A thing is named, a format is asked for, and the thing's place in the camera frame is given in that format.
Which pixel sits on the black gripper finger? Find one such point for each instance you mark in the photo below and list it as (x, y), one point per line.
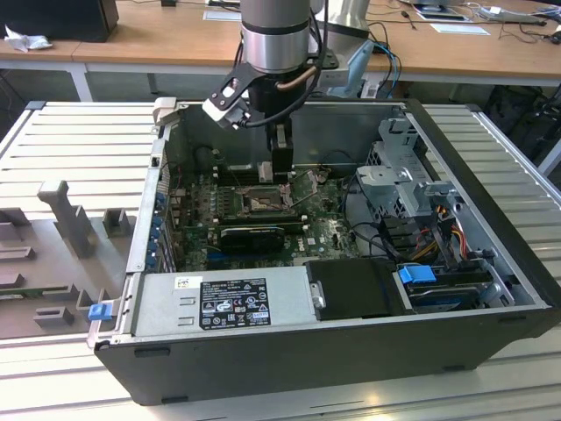
(282, 160)

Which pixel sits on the CPU socket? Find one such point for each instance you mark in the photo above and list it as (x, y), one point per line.
(263, 202)

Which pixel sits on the round coin battery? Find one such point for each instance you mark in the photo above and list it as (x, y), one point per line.
(324, 176)

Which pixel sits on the green motherboard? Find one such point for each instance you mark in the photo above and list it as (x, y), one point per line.
(324, 228)

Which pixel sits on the black graphics card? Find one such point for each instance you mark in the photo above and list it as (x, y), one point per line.
(252, 240)

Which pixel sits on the pale blue teach pendant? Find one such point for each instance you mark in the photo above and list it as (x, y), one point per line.
(357, 61)

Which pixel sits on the metal drive cage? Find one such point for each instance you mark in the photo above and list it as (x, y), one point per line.
(394, 180)

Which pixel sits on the blue disk carrier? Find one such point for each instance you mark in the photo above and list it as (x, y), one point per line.
(416, 274)

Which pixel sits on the grey power supply unit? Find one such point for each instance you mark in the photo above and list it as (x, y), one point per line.
(162, 302)

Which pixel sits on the white paper sheet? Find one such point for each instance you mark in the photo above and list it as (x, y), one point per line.
(460, 29)

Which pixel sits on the black open PC case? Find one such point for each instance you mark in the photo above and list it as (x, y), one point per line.
(307, 364)

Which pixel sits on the grey parts rack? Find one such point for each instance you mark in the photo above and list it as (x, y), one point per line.
(70, 219)

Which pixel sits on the black box on desk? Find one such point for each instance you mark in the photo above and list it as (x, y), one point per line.
(57, 17)

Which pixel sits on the blue plastic case latch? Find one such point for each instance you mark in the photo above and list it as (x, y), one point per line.
(100, 312)

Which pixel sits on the crumpled white paper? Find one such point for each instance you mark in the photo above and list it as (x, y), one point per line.
(28, 41)

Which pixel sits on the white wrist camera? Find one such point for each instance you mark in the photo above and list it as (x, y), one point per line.
(221, 109)

